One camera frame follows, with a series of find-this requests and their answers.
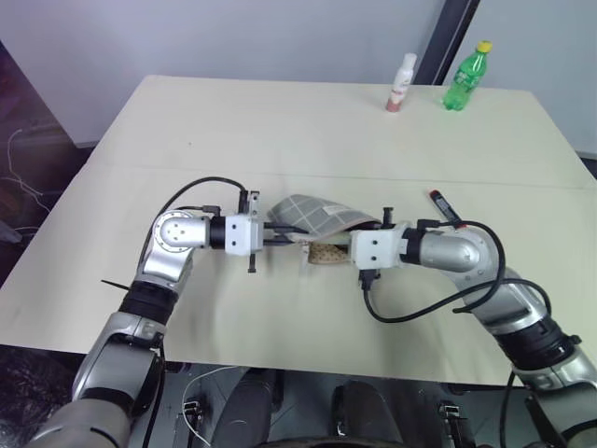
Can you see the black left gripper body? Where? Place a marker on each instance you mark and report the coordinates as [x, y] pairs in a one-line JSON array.
[[252, 263]]

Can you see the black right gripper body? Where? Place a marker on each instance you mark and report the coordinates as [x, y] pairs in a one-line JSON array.
[[388, 218]]

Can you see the grey grid pouch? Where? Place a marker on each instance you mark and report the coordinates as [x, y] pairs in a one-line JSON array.
[[308, 214]]

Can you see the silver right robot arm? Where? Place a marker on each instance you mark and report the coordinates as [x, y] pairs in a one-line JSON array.
[[457, 254]]

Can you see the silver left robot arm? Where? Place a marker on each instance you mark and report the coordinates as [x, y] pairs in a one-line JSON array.
[[172, 233]]

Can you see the black marker with red cap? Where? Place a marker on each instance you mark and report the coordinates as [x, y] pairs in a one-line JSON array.
[[443, 204]]

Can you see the black zip tie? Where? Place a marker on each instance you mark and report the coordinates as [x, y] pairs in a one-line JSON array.
[[114, 284]]

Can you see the white and pink bottle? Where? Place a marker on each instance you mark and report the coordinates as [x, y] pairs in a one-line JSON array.
[[401, 84]]

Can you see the dark rounded shape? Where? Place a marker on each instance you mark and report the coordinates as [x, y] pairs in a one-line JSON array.
[[247, 410], [364, 415]]

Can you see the green plastic bottle yellow cap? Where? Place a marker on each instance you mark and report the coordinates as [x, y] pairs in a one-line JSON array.
[[462, 81]]

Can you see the dark grey pillar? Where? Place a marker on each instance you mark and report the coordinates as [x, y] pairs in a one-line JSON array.
[[448, 37]]

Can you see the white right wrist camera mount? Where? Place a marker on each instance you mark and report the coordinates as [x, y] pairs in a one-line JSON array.
[[375, 249]]

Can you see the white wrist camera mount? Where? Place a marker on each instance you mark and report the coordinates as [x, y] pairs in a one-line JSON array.
[[375, 249], [240, 235]]

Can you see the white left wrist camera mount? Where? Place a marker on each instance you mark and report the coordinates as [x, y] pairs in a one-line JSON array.
[[240, 235]]

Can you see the small metal bracket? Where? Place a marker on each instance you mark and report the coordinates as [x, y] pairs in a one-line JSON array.
[[450, 413], [192, 407]]

